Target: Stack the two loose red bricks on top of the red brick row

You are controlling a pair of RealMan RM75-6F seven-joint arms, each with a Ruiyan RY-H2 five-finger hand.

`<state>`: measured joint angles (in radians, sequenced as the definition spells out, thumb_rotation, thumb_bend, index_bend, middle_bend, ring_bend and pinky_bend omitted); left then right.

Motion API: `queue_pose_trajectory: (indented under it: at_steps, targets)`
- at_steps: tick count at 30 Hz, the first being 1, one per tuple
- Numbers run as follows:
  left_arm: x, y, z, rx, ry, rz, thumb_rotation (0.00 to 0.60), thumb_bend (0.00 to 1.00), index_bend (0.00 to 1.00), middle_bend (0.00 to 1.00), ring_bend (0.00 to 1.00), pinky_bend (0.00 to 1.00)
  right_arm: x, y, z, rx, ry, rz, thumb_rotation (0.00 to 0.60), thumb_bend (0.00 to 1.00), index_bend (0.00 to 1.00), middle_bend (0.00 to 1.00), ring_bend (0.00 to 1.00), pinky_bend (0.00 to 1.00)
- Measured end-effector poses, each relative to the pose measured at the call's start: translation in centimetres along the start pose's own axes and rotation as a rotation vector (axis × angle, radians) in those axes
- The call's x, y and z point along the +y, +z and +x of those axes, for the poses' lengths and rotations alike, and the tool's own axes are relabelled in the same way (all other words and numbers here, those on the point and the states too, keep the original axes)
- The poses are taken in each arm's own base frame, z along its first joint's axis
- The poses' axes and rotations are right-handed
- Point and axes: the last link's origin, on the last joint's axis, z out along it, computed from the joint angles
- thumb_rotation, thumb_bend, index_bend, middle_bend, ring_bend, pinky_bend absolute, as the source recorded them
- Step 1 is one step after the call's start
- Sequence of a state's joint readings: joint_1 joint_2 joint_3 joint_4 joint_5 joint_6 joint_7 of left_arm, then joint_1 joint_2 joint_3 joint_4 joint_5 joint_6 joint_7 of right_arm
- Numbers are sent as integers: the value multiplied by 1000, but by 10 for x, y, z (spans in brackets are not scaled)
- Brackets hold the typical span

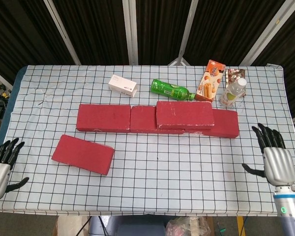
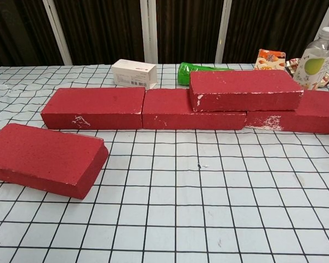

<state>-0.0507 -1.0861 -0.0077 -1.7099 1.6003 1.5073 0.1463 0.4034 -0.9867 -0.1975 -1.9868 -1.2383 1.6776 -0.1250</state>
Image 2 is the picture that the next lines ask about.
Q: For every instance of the green plastic drink bottle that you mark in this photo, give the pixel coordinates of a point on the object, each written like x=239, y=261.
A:
x=185, y=72

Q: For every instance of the small white carton box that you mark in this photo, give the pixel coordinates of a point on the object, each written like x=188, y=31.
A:
x=131, y=74

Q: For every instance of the white black grid tablecloth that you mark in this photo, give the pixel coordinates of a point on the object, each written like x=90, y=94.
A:
x=164, y=219

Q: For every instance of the black pleated backdrop curtain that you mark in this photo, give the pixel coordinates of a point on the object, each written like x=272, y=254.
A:
x=104, y=27

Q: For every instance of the orange snack box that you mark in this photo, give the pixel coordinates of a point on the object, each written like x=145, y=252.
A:
x=268, y=60

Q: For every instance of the shiny foil snack packet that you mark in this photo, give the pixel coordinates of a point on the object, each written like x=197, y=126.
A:
x=292, y=65

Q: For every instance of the clear bottle with pear label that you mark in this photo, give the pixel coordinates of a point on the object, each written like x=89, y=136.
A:
x=312, y=65

